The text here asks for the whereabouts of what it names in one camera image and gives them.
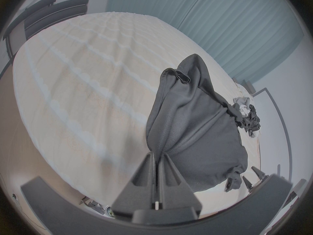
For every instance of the black polo shirt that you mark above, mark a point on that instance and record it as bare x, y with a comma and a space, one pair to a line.
195, 131

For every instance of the white printed pillow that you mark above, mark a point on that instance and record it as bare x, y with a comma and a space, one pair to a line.
242, 92

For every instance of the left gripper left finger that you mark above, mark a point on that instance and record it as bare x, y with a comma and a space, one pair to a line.
140, 192

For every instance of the blue-green curtain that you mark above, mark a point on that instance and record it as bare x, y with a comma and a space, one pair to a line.
151, 4
244, 33

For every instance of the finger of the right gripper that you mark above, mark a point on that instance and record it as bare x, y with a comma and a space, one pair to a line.
258, 174
248, 183

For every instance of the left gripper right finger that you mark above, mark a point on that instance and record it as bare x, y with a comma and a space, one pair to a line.
176, 192

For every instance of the bed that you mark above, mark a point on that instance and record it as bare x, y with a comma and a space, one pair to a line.
85, 82

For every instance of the black chest of drawers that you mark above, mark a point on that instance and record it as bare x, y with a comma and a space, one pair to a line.
56, 16

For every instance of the pile of clothes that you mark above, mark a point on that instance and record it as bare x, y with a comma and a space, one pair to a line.
251, 121

